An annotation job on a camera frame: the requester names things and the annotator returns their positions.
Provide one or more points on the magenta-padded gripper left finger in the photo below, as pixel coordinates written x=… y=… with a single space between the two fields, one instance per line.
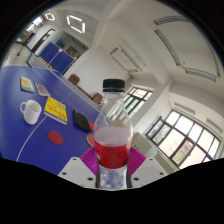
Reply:
x=75 y=171

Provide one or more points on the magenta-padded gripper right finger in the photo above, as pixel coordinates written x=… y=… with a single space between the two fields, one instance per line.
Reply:
x=148 y=170

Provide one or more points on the clear bottle with red label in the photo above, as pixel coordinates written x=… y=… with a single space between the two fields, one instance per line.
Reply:
x=112 y=153

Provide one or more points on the beige cabinet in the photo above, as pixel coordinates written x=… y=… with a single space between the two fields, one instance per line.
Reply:
x=165 y=163
x=141 y=143

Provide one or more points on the wide black-framed window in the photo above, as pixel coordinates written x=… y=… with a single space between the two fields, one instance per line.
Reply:
x=183 y=138

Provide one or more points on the tall black-framed window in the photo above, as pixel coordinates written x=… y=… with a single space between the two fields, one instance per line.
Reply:
x=137 y=100

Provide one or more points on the white mug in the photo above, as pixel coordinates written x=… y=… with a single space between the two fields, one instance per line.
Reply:
x=32 y=112

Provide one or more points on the brown chair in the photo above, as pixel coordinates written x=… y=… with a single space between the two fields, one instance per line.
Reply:
x=97 y=99
x=74 y=79

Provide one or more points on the table tennis net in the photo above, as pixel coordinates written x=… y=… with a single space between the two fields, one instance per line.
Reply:
x=80 y=93

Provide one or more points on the white ceiling air conditioner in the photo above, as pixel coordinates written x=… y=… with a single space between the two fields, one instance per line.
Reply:
x=128 y=60

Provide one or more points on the folded blue table tennis tables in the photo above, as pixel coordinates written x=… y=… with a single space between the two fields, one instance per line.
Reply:
x=55 y=56

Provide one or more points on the group of ceiling lights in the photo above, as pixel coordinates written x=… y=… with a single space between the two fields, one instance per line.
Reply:
x=76 y=29

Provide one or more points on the dark wall picture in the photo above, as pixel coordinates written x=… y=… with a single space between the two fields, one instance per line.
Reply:
x=71 y=51

